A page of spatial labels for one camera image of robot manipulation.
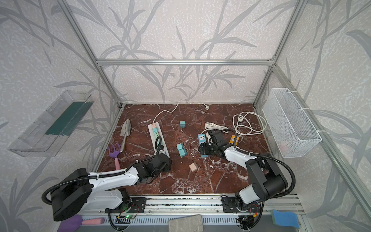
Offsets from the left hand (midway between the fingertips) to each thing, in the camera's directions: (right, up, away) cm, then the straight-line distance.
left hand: (170, 162), depth 86 cm
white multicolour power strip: (-14, +13, +10) cm, 21 cm away
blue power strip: (+19, +13, +10) cm, 26 cm away
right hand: (+19, +8, +5) cm, 21 cm away
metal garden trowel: (-35, +17, +16) cm, 42 cm away
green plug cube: (-11, +16, +7) cm, 21 cm away
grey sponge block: (+13, -22, -20) cm, 32 cm away
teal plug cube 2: (+5, +9, +7) cm, 12 cm away
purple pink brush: (-44, -23, -18) cm, 53 cm away
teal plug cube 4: (-12, +19, +10) cm, 25 cm away
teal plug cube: (+6, +22, +19) cm, 30 cm away
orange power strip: (+40, +13, +10) cm, 43 cm away
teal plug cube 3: (+7, +5, +5) cm, 10 cm away
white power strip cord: (+24, +36, +32) cm, 54 cm away
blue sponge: (+58, -21, -18) cm, 64 cm away
